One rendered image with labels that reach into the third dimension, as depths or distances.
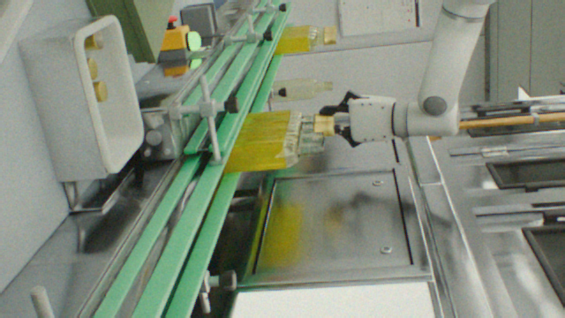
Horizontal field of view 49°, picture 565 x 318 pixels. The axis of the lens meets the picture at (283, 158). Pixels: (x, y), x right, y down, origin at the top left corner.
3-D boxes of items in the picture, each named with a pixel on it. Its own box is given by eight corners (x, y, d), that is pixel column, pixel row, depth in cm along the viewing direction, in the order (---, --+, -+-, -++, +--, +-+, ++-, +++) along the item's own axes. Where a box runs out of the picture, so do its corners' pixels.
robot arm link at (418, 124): (455, 78, 122) (460, 58, 130) (402, 79, 126) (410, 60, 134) (458, 142, 130) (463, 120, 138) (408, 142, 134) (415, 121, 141)
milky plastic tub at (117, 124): (60, 184, 95) (114, 179, 94) (18, 40, 87) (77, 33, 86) (100, 142, 111) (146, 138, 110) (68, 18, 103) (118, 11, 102)
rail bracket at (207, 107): (179, 170, 113) (245, 163, 112) (161, 81, 107) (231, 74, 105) (183, 162, 116) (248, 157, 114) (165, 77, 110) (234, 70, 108)
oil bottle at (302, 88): (255, 104, 206) (333, 97, 203) (252, 89, 204) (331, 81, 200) (257, 97, 211) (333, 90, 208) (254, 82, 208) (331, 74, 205)
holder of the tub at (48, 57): (66, 213, 97) (114, 209, 96) (17, 41, 87) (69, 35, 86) (104, 170, 113) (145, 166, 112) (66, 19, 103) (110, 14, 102)
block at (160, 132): (140, 163, 113) (177, 161, 113) (129, 115, 110) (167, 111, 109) (146, 156, 117) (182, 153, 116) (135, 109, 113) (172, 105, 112)
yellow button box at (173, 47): (157, 62, 148) (187, 59, 147) (151, 31, 146) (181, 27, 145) (165, 56, 155) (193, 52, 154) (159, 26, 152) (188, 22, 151)
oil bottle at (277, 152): (198, 177, 127) (300, 168, 125) (192, 151, 125) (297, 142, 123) (203, 165, 133) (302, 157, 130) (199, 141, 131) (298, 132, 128)
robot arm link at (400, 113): (413, 135, 140) (401, 135, 141) (411, 97, 137) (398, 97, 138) (407, 147, 134) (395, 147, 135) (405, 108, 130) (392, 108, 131)
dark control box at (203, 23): (184, 38, 174) (213, 34, 172) (178, 10, 171) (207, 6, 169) (190, 33, 181) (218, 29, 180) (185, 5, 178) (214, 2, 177)
